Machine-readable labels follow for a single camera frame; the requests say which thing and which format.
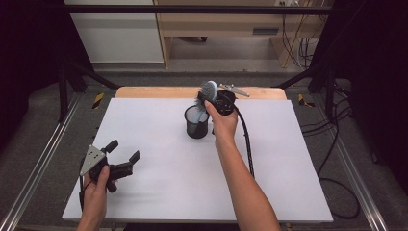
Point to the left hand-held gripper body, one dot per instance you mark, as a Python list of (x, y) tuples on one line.
[(93, 159)]

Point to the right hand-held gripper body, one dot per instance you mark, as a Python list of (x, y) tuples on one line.
[(224, 104)]

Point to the light blue hairbrush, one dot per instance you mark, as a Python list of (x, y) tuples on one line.
[(210, 89)]

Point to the black mesh pen holder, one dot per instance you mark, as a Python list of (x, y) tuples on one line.
[(196, 131)]

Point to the person's right hand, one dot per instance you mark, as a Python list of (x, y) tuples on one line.
[(224, 128)]

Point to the person's left hand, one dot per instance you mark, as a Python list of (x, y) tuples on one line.
[(94, 195)]

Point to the yellow black tape marker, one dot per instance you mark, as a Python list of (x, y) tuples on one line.
[(98, 100), (303, 101)]

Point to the white table cover sheet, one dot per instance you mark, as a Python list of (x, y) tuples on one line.
[(179, 186)]

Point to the black metal stand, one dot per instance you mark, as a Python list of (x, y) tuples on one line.
[(62, 93), (330, 93)]

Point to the light wooden desk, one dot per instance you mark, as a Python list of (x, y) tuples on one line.
[(208, 24)]

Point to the black curtain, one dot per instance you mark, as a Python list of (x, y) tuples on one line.
[(29, 64), (375, 64)]

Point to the white power strip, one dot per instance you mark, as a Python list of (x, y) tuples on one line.
[(288, 2)]

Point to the aluminium floor rail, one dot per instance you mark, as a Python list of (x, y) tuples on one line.
[(356, 179), (38, 166)]

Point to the black horizontal frame bar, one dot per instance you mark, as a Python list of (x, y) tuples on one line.
[(192, 9)]

